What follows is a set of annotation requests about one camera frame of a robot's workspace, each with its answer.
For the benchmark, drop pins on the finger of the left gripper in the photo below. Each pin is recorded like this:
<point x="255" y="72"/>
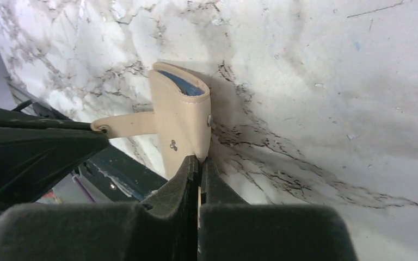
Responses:
<point x="36" y="153"/>

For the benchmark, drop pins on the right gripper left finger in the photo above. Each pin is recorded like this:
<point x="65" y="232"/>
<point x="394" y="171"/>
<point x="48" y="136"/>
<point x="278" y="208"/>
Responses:
<point x="162" y="227"/>

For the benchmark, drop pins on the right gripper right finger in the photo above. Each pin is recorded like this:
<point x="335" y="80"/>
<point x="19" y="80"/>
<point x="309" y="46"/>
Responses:
<point x="233" y="229"/>

